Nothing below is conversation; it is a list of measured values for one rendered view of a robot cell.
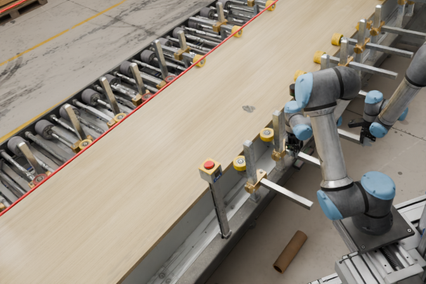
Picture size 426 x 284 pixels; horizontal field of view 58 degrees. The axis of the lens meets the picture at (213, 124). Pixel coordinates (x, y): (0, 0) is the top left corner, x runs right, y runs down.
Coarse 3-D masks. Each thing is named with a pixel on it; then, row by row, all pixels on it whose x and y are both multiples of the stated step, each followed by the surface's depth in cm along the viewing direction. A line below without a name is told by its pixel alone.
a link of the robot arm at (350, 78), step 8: (344, 72) 132; (352, 72) 133; (344, 80) 131; (352, 80) 132; (360, 80) 137; (344, 88) 132; (352, 88) 133; (360, 88) 138; (344, 96) 135; (352, 96) 140; (344, 104) 148; (336, 112) 156; (336, 120) 165
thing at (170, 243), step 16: (384, 16) 338; (368, 32) 320; (352, 48) 304; (336, 64) 288; (272, 128) 241; (256, 144) 232; (256, 160) 239; (224, 176) 215; (240, 176) 230; (208, 192) 207; (224, 192) 222; (192, 208) 200; (208, 208) 213; (176, 224) 194; (192, 224) 206; (176, 240) 199; (160, 256) 193; (144, 272) 186
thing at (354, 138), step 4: (340, 132) 213; (344, 132) 212; (348, 132) 212; (340, 136) 214; (344, 136) 212; (348, 136) 210; (352, 136) 209; (356, 136) 209; (348, 140) 212; (352, 140) 209; (356, 140) 208; (360, 144) 207
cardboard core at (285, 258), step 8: (296, 232) 261; (296, 240) 254; (304, 240) 257; (288, 248) 251; (296, 248) 251; (280, 256) 248; (288, 256) 247; (280, 264) 244; (288, 264) 247; (280, 272) 247
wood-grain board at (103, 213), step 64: (320, 0) 324; (384, 0) 307; (256, 64) 268; (320, 64) 256; (128, 128) 238; (192, 128) 228; (256, 128) 220; (64, 192) 206; (128, 192) 199; (192, 192) 193; (0, 256) 182; (64, 256) 176; (128, 256) 171
